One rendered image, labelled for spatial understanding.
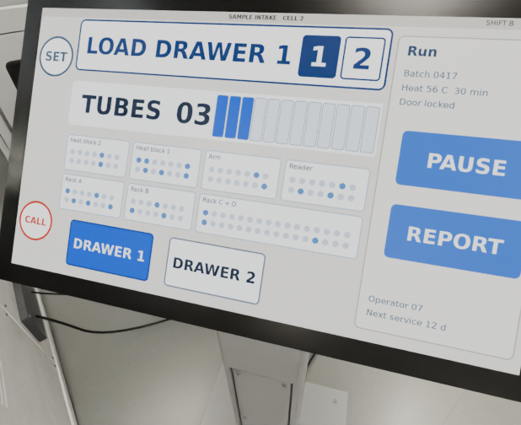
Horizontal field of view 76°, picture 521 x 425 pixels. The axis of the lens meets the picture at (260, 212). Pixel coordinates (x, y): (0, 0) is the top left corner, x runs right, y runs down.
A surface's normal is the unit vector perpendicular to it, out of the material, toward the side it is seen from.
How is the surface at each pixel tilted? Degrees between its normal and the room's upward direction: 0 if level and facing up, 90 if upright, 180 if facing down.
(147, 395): 0
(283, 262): 50
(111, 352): 1
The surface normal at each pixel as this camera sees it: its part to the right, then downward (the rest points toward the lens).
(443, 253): -0.21, 0.00
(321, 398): 0.00, -0.81
